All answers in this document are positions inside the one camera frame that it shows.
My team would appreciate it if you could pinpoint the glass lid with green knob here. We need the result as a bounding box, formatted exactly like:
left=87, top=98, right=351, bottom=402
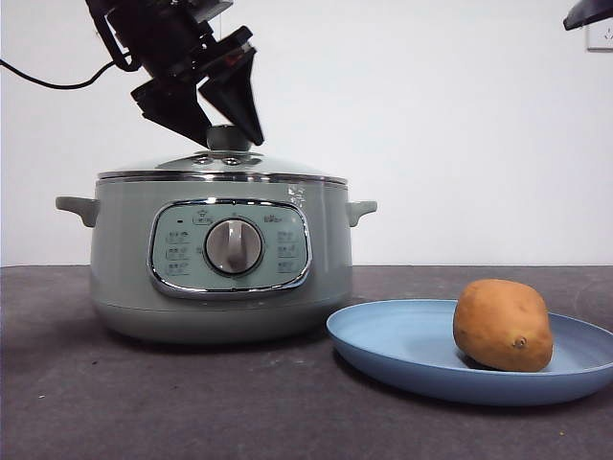
left=97, top=124, right=349, bottom=186

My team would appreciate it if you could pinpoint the pale green electric steamer pot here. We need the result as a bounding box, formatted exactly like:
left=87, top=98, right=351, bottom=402
left=55, top=176, right=378, bottom=345

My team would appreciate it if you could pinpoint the black cable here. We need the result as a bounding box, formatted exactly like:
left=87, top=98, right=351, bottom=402
left=0, top=57, right=116, bottom=91

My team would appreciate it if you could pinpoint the blue round plate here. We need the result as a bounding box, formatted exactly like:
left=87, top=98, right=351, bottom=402
left=326, top=299, right=613, bottom=407

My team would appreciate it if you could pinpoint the white wall socket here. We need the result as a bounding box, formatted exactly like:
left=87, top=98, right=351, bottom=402
left=586, top=22, right=613, bottom=52

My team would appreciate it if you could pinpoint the brown potato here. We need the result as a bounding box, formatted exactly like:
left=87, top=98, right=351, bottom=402
left=453, top=280, right=555, bottom=374

